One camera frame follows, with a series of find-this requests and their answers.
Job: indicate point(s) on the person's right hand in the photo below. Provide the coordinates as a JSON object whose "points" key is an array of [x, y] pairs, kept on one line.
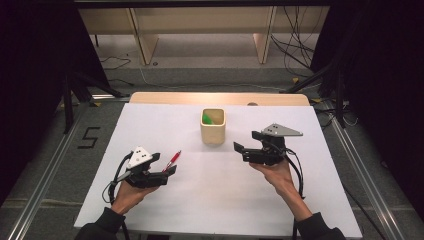
{"points": [[278, 175]]}

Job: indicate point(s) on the black metal stand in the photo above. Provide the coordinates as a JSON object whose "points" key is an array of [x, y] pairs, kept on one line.
{"points": [[68, 106], [339, 100]]}

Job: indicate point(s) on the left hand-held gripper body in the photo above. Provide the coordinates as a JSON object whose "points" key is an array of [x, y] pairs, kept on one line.
{"points": [[140, 158]]}

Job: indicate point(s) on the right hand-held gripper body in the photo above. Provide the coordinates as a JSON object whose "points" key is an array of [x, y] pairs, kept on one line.
{"points": [[266, 151]]}

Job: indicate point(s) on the white table cover board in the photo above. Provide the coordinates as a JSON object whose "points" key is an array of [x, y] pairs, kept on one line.
{"points": [[226, 186]]}

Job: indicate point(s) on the person's left hand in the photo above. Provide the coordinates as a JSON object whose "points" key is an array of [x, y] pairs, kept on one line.
{"points": [[131, 196]]}

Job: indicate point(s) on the light wooden table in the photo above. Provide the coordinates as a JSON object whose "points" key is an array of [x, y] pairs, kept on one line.
{"points": [[216, 98]]}

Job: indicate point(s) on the square wooden pen holder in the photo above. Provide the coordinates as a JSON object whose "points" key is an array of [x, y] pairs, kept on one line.
{"points": [[213, 131]]}

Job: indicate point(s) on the aluminium floor rail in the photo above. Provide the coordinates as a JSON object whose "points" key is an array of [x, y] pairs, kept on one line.
{"points": [[46, 183], [366, 180]]}

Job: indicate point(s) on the green highlighter pen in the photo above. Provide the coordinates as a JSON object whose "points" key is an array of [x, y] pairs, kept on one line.
{"points": [[207, 119]]}

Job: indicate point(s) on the long wooden desk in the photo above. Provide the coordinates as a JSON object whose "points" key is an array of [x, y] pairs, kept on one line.
{"points": [[200, 20]]}

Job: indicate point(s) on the black curtain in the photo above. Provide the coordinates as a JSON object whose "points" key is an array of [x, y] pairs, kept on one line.
{"points": [[33, 83], [386, 83]]}

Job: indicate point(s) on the red pen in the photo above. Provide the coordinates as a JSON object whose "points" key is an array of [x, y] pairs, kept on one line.
{"points": [[173, 160]]}

